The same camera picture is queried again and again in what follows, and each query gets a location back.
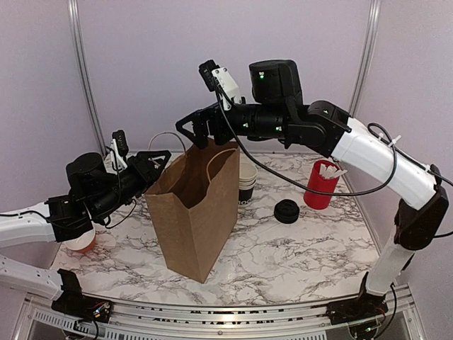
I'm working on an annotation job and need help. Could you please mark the white sugar packets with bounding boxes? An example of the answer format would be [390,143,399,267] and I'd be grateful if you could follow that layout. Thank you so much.
[319,163,348,180]

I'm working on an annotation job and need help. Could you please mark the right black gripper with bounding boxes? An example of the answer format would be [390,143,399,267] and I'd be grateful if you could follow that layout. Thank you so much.
[176,99,291,148]

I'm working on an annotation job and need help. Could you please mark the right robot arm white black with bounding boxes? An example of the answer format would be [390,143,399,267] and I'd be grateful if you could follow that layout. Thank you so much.
[176,59,449,324]

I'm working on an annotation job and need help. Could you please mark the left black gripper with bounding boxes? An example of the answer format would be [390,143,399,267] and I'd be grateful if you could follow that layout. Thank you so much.
[91,150,172,221]

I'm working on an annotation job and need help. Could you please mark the stack of black paper cups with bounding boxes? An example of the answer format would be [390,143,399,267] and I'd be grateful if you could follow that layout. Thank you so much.
[238,162,258,205]

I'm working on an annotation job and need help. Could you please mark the aluminium frame post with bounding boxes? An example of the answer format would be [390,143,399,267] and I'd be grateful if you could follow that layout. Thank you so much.
[349,0,382,117]
[67,0,107,155]

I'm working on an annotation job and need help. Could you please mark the orange white bowl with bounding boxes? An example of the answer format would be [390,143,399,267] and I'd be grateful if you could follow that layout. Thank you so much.
[63,229,96,254]

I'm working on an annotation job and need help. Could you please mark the brown paper bag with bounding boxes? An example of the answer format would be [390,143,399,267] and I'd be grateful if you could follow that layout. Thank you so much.
[145,140,240,283]

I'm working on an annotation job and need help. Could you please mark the left aluminium frame post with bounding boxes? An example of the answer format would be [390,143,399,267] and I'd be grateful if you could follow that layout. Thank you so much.
[67,0,107,155]

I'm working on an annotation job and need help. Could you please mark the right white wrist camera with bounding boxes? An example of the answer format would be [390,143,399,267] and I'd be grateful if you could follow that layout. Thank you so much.
[198,59,246,111]

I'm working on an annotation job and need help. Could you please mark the stack of black cup lids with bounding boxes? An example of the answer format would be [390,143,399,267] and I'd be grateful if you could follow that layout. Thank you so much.
[273,199,300,224]

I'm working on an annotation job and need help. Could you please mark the red cylindrical container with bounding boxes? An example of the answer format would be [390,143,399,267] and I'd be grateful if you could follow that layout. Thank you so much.
[304,160,339,210]

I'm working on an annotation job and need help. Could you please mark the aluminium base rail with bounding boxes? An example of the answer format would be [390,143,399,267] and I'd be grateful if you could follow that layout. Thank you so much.
[12,285,426,339]

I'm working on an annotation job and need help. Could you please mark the right aluminium frame post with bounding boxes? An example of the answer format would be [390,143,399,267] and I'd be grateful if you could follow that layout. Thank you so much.
[349,0,382,117]

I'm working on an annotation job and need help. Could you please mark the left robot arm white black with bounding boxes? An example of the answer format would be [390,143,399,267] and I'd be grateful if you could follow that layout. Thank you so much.
[1,150,171,323]

